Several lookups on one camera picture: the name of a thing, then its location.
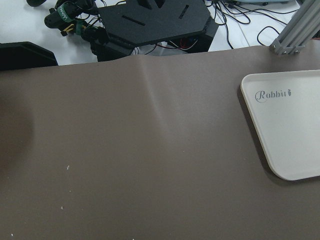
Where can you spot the cream rectangular tray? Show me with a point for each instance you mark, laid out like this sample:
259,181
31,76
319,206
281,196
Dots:
285,111

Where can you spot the black plate stand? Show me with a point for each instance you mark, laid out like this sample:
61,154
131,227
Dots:
184,24

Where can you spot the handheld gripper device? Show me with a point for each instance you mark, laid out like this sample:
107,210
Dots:
77,17

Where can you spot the aluminium frame post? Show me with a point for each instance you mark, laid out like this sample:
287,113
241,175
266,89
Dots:
304,24

